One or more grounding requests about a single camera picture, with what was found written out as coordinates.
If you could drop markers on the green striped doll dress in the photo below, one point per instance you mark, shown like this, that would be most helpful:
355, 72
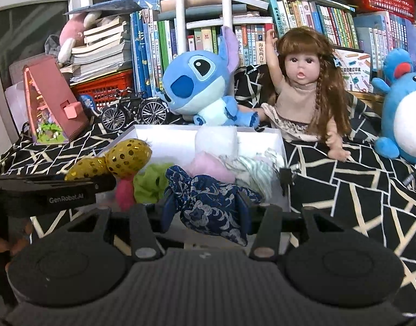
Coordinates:
258, 173

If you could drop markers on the black miniature bicycle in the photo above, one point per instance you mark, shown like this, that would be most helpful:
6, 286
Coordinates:
129, 106

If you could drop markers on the person's left hand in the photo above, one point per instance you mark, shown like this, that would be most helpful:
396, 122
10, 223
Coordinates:
11, 240

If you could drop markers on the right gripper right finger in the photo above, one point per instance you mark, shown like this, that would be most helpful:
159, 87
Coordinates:
266, 244

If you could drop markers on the gold sequin heart pillow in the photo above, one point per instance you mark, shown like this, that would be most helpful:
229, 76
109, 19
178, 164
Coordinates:
123, 160

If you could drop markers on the pink triangular miniature house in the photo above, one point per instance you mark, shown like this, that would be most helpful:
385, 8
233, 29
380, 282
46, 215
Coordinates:
55, 115

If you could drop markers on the navy floral fabric pouch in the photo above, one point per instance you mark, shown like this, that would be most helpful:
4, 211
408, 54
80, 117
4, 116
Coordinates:
209, 206

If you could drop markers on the pink white plush toy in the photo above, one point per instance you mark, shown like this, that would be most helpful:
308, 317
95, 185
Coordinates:
73, 31

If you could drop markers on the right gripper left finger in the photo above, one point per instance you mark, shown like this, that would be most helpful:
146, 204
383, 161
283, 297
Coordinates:
147, 220

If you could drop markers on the pink fabric bow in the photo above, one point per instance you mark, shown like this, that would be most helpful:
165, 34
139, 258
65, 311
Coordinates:
124, 194

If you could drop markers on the black binder clip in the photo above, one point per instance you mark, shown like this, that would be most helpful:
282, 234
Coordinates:
286, 176

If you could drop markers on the green fabric scrunchie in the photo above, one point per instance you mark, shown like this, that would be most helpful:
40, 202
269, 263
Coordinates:
149, 186

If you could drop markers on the brown haired baby doll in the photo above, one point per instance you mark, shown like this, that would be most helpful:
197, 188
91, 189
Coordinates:
311, 100

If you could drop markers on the blue Stitch plush toy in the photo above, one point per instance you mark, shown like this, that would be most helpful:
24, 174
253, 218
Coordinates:
197, 84

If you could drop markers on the pink soft cloth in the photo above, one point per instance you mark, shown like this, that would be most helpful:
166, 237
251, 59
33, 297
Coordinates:
206, 164

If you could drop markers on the white cardboard box tray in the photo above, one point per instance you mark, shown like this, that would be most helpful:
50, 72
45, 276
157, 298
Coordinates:
176, 144

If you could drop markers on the black white patterned tablecloth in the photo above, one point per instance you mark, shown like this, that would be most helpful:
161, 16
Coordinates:
366, 193

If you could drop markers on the blue round plush toy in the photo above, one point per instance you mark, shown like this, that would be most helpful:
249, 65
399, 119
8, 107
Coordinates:
398, 118

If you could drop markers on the stack of books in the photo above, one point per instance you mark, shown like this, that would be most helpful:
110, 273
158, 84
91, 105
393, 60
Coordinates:
106, 49

